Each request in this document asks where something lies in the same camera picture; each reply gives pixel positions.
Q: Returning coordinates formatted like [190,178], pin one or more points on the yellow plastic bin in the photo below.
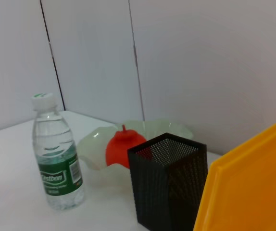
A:
[253,183]

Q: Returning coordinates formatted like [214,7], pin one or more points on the clear green-label water bottle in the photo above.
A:
[58,173]

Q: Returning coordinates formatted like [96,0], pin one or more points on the red-orange toy fruit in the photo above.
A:
[118,151]

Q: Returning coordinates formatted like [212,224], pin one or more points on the clear wavy glass fruit plate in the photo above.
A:
[92,149]

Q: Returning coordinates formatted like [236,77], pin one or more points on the black mesh pen holder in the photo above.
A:
[150,192]

